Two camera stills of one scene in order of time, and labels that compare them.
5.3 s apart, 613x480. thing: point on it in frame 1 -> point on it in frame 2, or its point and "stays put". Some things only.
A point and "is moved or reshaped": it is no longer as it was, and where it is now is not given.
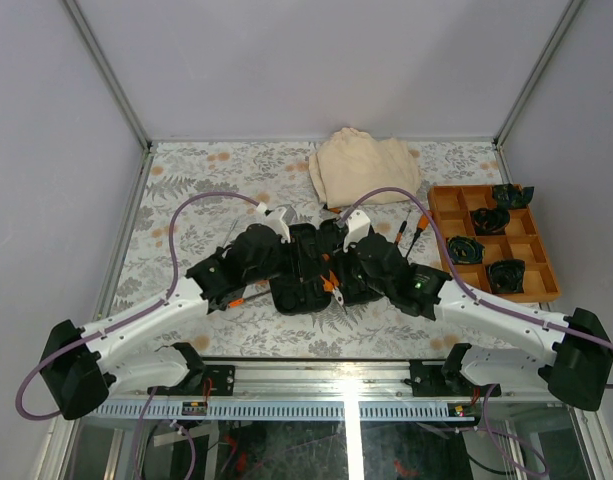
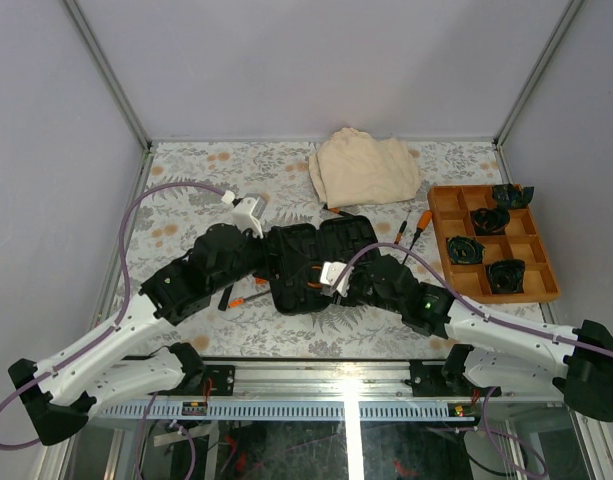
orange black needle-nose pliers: x=331 y=286 is moved or reshaped
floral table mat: x=192 y=192 stays put
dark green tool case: x=315 y=254 stays put
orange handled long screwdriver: x=422 y=224 stays put
